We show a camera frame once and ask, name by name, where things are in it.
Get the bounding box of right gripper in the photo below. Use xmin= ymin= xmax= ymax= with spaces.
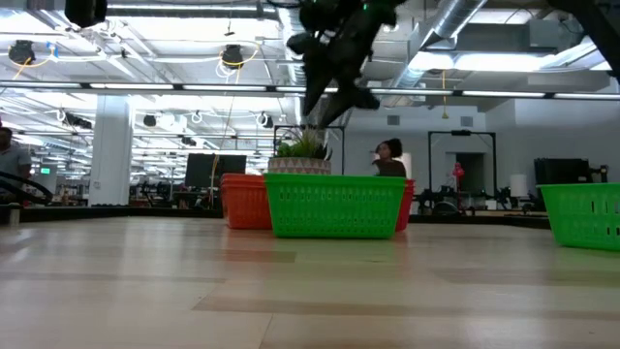
xmin=285 ymin=0 xmax=396 ymax=130

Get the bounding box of potted green plant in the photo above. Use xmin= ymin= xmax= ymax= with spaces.
xmin=273 ymin=124 xmax=346 ymax=175

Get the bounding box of white triangle-patterned plant pot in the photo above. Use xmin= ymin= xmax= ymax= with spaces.
xmin=267 ymin=156 xmax=333 ymax=175

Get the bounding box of person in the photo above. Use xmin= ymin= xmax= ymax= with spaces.
xmin=0 ymin=126 xmax=33 ymax=195
xmin=371 ymin=138 xmax=408 ymax=178

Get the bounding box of black ceiling reel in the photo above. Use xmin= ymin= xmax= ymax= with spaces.
xmin=221 ymin=44 xmax=246 ymax=70
xmin=8 ymin=39 xmax=37 ymax=66

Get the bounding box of black monitor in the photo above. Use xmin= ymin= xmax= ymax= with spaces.
xmin=183 ymin=153 xmax=248 ymax=189
xmin=533 ymin=157 xmax=609 ymax=186

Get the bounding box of pink flamingo figure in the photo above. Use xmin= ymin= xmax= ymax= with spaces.
xmin=451 ymin=161 xmax=466 ymax=210

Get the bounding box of black equipment on bench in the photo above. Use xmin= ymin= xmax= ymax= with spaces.
xmin=417 ymin=186 xmax=510 ymax=215

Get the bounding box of long ceiling light strip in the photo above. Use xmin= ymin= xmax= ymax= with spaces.
xmin=0 ymin=80 xmax=620 ymax=101

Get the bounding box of white cylinder lamp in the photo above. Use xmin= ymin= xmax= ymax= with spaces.
xmin=509 ymin=174 xmax=529 ymax=198

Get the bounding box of white building column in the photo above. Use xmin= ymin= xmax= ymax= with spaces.
xmin=88 ymin=94 xmax=135 ymax=207

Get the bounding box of black curved tube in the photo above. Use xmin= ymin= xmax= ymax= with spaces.
xmin=0 ymin=170 xmax=54 ymax=206

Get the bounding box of yellow hanging cord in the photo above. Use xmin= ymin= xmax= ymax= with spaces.
xmin=439 ymin=70 xmax=450 ymax=120

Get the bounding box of black background frame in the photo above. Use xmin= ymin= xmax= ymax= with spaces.
xmin=427 ymin=129 xmax=498 ymax=198

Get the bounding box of silver ceiling duct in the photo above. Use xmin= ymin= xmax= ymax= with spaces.
xmin=387 ymin=0 xmax=490 ymax=91

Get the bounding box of black table edge rail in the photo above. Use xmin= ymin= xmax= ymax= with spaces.
xmin=18 ymin=206 xmax=553 ymax=230

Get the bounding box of black frame strut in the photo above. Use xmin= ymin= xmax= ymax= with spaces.
xmin=545 ymin=0 xmax=620 ymax=81

